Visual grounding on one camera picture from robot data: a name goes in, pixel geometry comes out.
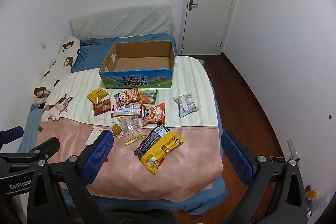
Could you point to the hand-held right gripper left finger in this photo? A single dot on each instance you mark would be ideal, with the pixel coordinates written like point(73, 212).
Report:
point(98, 158)

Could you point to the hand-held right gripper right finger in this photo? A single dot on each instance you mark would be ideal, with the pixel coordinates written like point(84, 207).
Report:
point(237, 158)

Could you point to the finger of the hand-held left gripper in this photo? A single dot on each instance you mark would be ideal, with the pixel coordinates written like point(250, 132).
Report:
point(11, 134)
point(44, 147)

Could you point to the clear packet with brown egg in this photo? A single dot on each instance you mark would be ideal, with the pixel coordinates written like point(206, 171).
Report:
point(117, 130)

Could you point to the blue printed cardboard box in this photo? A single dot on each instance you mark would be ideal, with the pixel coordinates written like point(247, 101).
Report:
point(136, 66)

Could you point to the clear packet of beige snacks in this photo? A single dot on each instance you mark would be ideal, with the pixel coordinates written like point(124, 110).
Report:
point(134, 130)

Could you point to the teal cloth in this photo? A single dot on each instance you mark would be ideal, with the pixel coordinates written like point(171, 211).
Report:
point(27, 129)

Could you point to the cat plush toy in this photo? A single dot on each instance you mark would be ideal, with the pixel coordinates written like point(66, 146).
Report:
point(56, 108)

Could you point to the brown snack packet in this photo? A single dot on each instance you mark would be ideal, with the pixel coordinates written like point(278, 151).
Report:
point(101, 108)

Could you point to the bed with blue sheet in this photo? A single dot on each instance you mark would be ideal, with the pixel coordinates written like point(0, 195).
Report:
point(204, 197)

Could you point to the striped and pink blanket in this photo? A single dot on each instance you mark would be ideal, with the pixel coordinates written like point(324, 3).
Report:
point(183, 166)

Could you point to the red and white long packet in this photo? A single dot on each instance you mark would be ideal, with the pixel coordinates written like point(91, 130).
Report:
point(126, 109)

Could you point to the large yellow and black bag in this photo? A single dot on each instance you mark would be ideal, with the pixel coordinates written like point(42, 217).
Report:
point(157, 148)

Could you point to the small yellow snack packet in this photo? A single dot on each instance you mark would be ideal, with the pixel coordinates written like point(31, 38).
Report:
point(97, 96)

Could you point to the orange panda snack packet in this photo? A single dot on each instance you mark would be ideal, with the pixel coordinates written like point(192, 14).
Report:
point(153, 115)
point(126, 97)

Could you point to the grey and white snack packet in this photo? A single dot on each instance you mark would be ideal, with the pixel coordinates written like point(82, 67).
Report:
point(185, 104)

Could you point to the green colourful candy packet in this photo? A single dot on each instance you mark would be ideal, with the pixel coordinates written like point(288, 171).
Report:
point(147, 96)

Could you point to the long bear print pillow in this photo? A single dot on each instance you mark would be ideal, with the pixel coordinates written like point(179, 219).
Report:
point(61, 64)

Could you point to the blue pillow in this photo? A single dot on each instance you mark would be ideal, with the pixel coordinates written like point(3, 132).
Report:
point(88, 52)

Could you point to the grey quilted headboard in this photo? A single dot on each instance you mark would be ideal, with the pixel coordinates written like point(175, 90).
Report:
point(123, 20)

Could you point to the white door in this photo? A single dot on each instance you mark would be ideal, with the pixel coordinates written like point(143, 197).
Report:
point(210, 3)

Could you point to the white wall socket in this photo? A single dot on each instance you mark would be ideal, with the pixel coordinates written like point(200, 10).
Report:
point(43, 44)

